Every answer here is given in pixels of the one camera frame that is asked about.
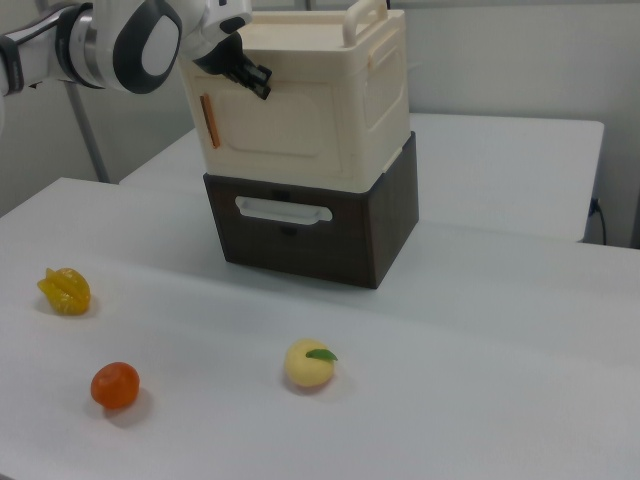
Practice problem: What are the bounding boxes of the cream cabinet door copper handle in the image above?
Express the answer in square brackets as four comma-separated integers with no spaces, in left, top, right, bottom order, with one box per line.
[191,75,352,180]

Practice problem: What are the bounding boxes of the yellow toy star fruit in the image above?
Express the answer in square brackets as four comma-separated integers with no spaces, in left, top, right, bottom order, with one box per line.
[35,266,93,318]

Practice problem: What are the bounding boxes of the orange toy tangerine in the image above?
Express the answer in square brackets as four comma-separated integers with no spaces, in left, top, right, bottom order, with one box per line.
[90,361,141,412]

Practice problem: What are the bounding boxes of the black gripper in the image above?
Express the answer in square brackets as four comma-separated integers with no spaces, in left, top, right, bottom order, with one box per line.
[192,35,275,102]

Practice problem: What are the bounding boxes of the black power cable with plug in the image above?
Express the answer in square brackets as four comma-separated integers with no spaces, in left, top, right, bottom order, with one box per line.
[589,197,609,246]

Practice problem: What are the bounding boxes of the grey metal pole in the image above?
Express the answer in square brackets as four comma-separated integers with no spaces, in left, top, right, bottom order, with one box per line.
[64,82,112,184]

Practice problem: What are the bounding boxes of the cream plastic cabinet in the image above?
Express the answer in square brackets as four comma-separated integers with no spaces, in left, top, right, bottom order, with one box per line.
[177,0,412,194]

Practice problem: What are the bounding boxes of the dark brown storage box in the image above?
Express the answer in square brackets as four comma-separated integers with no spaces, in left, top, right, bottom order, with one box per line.
[202,130,420,291]

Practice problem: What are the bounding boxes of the yellow toy peach with leaf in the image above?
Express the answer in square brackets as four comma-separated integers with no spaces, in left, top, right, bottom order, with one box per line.
[284,338,340,389]

